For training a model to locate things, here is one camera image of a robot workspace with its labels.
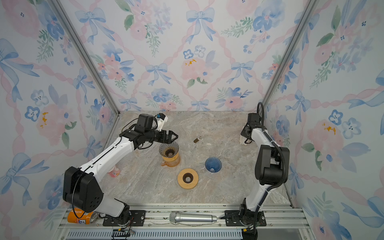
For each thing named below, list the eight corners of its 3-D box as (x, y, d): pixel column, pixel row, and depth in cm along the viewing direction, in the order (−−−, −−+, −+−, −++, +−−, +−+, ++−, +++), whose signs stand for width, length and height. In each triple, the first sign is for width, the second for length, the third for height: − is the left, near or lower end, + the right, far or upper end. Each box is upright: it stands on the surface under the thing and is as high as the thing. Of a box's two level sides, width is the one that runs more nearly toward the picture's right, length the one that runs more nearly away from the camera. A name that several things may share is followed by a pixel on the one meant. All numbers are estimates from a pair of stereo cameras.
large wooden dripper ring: (177, 189, 85) (177, 187, 83) (178, 170, 92) (178, 168, 90) (198, 189, 85) (198, 187, 83) (197, 170, 92) (198, 168, 90)
